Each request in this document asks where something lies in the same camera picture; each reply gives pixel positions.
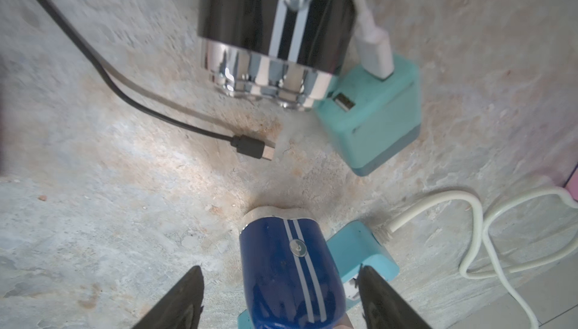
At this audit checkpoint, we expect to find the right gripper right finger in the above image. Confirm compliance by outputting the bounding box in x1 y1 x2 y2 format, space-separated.
356 266 431 329

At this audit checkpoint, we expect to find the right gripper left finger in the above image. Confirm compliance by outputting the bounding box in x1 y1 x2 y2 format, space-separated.
132 266 204 329

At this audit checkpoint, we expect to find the small blue electric shaver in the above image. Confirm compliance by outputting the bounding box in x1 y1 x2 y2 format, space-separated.
239 206 346 328

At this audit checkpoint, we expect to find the black charging cable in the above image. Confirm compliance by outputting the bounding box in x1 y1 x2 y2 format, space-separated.
8 0 275 161

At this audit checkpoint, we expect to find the teal power adapter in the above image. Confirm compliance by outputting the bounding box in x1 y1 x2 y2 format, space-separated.
315 54 422 177

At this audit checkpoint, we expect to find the white charging cable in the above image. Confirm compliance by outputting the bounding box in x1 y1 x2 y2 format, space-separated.
342 0 396 81

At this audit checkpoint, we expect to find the black electric shaver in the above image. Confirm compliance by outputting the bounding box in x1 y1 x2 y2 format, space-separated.
198 0 356 111

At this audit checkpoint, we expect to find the teal power strip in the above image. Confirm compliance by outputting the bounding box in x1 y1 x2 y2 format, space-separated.
237 221 400 328

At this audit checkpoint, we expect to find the pink metronome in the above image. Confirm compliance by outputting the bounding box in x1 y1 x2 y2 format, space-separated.
564 166 578 201

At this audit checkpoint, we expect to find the white power strip cord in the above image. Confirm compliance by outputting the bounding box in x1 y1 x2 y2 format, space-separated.
387 186 578 329

